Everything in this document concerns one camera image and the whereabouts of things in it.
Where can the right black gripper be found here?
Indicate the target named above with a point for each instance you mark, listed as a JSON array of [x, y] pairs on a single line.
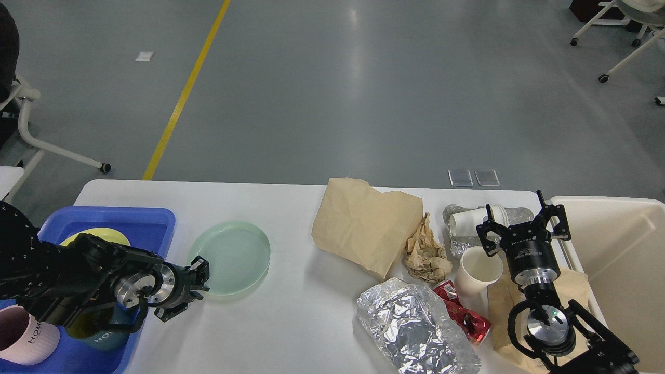
[[530, 252]]

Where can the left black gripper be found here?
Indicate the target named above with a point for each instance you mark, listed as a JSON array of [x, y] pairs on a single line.
[[180, 287]]

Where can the light green plate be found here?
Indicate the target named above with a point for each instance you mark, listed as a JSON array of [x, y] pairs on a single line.
[[238, 254]]

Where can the pink home mug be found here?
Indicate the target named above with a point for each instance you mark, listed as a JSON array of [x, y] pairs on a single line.
[[24, 340]]

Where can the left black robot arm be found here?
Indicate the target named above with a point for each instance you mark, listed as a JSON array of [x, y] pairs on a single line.
[[116, 283]]

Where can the brown paper bag under arm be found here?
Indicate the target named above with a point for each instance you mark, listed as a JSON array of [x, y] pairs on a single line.
[[503, 295]]

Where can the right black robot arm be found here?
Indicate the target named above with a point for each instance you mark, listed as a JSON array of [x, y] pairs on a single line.
[[566, 340]]

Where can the lying white paper cup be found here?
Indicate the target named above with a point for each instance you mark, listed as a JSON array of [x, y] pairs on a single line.
[[465, 224]]

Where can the upright white paper cup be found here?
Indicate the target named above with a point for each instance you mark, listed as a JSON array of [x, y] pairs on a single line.
[[477, 271]]

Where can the blue plastic tray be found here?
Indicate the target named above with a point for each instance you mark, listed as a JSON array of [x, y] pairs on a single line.
[[146, 228]]

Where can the small crumpled foil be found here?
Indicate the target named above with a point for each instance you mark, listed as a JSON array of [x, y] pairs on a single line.
[[460, 244]]

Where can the beige plastic bin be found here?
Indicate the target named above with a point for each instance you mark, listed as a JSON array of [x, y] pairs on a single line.
[[619, 244]]

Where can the yellow plate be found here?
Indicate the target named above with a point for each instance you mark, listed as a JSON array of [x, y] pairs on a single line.
[[108, 234]]

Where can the crumpled brown paper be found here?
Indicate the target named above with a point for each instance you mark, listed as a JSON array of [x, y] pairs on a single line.
[[425, 258]]

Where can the red snack wrapper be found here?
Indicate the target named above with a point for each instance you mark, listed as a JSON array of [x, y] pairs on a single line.
[[475, 326]]

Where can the dark teal home mug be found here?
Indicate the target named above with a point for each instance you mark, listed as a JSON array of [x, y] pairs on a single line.
[[85, 330]]

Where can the crumpled aluminium foil sheet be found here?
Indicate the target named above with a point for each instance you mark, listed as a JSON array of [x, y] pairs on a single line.
[[412, 328]]

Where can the large brown paper bag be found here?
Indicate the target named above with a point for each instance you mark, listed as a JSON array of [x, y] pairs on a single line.
[[363, 225]]

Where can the white side table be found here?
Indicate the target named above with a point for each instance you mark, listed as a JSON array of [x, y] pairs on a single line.
[[10, 176]]

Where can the white chair base right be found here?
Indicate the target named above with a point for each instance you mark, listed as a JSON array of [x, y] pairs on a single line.
[[642, 19]]

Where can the white chair frame left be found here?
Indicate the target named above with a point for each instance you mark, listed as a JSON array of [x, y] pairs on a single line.
[[16, 89]]

